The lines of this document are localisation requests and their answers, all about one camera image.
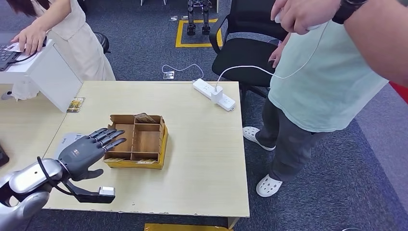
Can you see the tan card in slot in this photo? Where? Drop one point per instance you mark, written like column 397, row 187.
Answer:
column 114, row 159
column 146, row 161

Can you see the wooden compartment box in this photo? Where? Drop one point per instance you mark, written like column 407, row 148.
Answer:
column 149, row 143

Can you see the patterned room key card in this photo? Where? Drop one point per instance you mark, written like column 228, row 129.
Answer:
column 144, row 118

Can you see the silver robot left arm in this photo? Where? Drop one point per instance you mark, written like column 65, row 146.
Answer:
column 32, row 173

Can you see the person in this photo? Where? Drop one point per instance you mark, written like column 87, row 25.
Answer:
column 318, row 89
column 86, row 57

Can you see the person's hand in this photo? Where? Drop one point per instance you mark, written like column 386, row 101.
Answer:
column 306, row 14
column 279, row 52
column 32, row 38

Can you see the black flat device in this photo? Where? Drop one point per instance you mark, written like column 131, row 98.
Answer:
column 3, row 156

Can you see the yellow floor tape square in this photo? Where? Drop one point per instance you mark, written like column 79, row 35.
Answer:
column 179, row 35

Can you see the dark laptop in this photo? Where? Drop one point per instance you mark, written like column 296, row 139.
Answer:
column 6, row 59

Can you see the white perforated clog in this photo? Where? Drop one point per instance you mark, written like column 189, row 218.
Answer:
column 252, row 133
column 267, row 186

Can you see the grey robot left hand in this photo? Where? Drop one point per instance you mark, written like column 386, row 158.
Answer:
column 79, row 156

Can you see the white handheld device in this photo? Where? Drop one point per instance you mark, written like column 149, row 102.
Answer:
column 314, row 27

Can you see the metal floor outlet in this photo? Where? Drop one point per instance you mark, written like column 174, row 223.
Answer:
column 168, row 75

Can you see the white ID card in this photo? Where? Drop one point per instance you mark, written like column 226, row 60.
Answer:
column 12, row 47

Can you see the white charger plug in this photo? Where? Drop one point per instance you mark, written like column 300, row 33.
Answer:
column 216, row 94

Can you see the yellow picture card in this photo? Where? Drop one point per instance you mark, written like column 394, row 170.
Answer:
column 76, row 105

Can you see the black office chair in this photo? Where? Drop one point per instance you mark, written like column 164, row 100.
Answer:
column 242, row 54

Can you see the white desk riser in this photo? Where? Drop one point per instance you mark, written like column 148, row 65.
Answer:
column 52, row 75

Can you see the black wristwatch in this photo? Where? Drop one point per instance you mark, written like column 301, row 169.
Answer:
column 347, row 9

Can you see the black robot legs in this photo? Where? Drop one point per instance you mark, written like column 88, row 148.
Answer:
column 191, row 28

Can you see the grey card reader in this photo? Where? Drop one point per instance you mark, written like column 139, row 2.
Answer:
column 65, row 140

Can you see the white power strip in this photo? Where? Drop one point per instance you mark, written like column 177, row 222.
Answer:
column 203, row 87

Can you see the yellow box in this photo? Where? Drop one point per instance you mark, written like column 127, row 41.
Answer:
column 181, row 228

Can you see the small metal floor plate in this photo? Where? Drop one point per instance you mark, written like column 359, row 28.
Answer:
column 173, row 18

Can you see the red floor tape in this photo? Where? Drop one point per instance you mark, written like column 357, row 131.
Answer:
column 400, row 92

